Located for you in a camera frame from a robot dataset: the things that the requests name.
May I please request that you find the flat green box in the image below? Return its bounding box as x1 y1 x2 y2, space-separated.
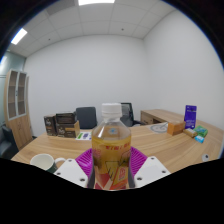
193 125 209 138

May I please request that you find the small light blue box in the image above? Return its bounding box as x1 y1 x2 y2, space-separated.
194 134 206 144

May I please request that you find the wide dark brown box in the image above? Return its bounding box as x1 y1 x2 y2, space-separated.
55 112 78 126

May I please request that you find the small tan box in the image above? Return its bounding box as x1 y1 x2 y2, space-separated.
183 128 198 139

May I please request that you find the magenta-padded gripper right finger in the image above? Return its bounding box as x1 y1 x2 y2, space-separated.
128 146 172 189

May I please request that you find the yellow drink bottle white cap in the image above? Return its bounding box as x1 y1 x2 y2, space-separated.
91 102 132 191

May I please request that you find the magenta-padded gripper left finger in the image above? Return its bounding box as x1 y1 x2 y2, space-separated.
53 148 96 189

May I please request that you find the black leather sofa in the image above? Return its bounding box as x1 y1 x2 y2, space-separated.
0 124 18 160

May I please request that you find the grey ceiling air vent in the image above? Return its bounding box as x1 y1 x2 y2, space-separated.
44 0 76 16

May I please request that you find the small dark brown box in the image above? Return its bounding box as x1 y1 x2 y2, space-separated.
43 114 58 137

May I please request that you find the brown cardboard box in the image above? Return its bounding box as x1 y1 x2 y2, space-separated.
56 120 81 139

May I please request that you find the upright purple box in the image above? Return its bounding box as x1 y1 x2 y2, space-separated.
183 104 198 130

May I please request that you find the black mesh office chair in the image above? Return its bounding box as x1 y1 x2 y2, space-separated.
119 102 144 128

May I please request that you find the small ceiling light panel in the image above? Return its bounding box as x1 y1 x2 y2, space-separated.
10 27 28 46

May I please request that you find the wooden shelf cabinet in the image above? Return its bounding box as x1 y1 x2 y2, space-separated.
3 69 34 150

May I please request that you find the light wooden box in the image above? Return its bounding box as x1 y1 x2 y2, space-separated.
166 121 187 136

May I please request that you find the wooden side desk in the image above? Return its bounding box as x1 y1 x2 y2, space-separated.
139 108 186 126

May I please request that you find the dark blue office chair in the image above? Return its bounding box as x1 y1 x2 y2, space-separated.
75 106 98 130

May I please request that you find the round grey white plate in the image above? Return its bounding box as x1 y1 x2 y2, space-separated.
149 123 169 134

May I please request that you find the green white patterned mug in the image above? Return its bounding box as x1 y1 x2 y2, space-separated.
29 153 67 174

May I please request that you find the white printed booklet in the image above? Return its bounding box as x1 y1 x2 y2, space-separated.
75 131 93 141

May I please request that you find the large square ceiling light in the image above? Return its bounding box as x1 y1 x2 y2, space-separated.
77 0 116 6

